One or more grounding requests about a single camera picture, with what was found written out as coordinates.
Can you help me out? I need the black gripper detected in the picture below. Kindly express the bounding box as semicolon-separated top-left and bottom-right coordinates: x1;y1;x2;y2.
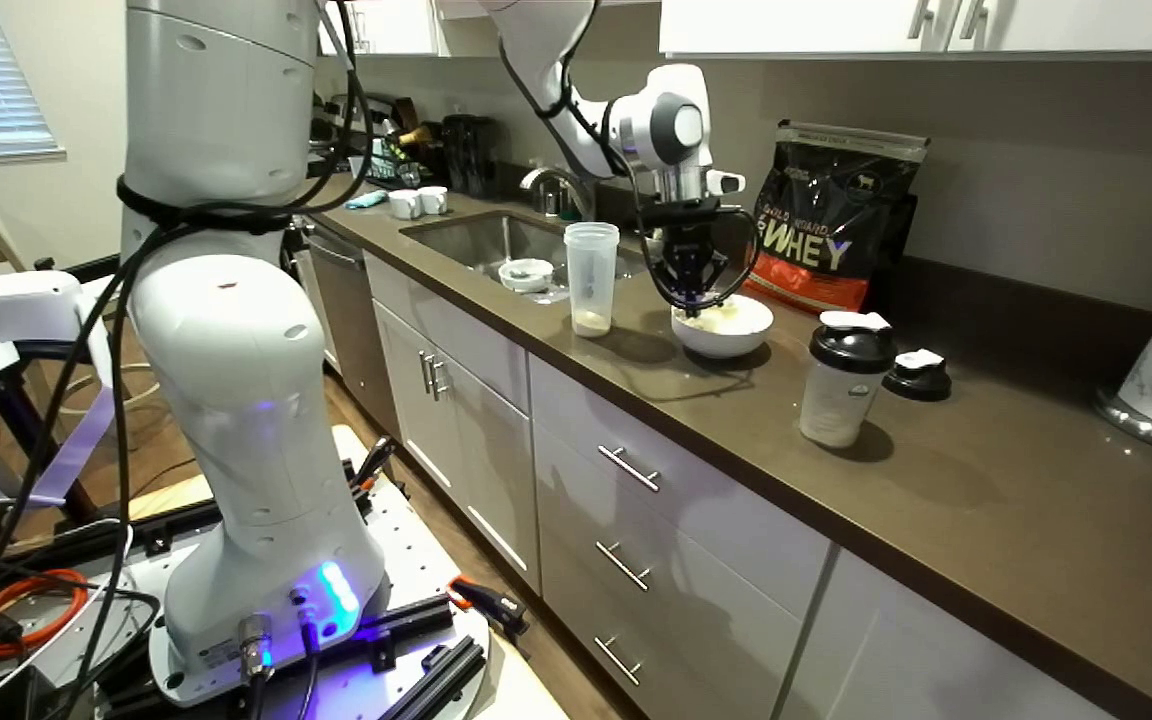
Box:
663;196;745;311

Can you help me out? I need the white bowl of powder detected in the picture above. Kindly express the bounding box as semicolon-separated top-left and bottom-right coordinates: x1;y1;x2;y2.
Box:
675;297;772;338

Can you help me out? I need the clear open shaker bottle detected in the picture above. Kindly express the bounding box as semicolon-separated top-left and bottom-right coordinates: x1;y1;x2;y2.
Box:
559;218;623;341

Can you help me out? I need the black red whey bag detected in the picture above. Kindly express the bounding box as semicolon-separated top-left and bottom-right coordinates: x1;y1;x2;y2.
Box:
741;115;932;318

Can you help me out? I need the loose black shaker lid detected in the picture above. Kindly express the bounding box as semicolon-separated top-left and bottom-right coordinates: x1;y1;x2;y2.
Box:
879;346;958;403

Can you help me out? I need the chrome sink faucet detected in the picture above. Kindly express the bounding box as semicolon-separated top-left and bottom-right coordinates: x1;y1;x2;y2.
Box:
516;159;595;226

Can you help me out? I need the white dish in sink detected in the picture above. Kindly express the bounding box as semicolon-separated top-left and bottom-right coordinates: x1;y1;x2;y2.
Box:
492;255;559;297

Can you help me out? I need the stainless steel sink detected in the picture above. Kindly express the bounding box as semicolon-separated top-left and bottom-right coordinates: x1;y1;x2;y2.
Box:
399;207;667;305

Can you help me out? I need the white base cabinet run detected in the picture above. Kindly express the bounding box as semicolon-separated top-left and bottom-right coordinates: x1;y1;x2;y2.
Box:
360;249;1120;720

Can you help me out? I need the black coffee maker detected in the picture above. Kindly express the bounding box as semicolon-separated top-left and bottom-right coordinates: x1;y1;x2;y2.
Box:
438;111;504;199

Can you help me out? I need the white upper cabinet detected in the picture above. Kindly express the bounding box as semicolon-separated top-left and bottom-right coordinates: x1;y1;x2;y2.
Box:
656;0;1152;64

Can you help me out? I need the dark dishwasher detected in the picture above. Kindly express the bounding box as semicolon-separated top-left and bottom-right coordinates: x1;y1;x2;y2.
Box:
296;220;399;438

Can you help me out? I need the orange black clamp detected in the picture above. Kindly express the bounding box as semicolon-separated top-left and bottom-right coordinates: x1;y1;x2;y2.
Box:
447;571;532;641
353;438;399;491

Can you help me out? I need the black tripod leg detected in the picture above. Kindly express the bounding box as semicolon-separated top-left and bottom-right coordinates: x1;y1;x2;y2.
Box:
0;244;104;528

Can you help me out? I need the wrist mounted camera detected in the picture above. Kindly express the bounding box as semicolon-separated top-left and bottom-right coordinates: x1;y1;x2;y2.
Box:
701;163;754;205

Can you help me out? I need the silver drawer handle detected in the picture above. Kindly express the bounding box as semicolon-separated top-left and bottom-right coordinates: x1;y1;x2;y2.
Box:
592;631;647;692
592;536;656;597
595;440;663;496

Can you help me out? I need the robot mounting base plate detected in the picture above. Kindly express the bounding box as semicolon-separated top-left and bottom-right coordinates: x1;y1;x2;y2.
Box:
109;419;574;720

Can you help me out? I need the black metal rail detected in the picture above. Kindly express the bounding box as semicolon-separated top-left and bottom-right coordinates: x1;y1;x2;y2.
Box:
327;597;459;674
379;635;487;720

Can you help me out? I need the white curved frame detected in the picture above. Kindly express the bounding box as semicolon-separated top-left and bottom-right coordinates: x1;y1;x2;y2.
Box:
0;267;119;513

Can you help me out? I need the orange cable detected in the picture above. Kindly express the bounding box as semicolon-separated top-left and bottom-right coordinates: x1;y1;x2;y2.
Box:
0;563;97;665

